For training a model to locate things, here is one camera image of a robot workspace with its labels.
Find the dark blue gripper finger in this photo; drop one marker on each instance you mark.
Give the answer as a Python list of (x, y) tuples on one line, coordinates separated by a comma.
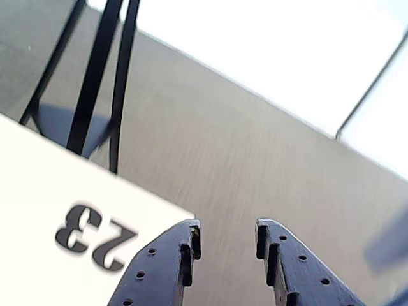
[(303, 274), (156, 264)]

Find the white board printed 23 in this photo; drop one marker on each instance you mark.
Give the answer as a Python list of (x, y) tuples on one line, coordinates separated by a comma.
[(38, 178)]

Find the black frame chair blue seat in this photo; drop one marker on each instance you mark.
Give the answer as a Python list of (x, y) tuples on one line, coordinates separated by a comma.
[(95, 70)]

